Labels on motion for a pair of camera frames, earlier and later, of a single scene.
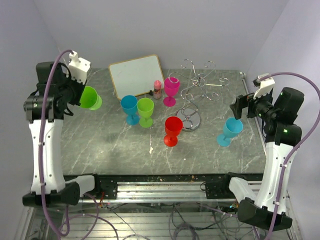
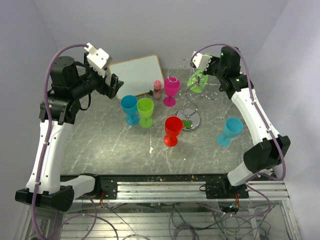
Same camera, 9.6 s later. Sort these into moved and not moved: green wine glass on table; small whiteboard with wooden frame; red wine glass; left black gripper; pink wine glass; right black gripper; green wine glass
Moved: left black gripper; right black gripper; green wine glass
Not moved: red wine glass; pink wine glass; small whiteboard with wooden frame; green wine glass on table
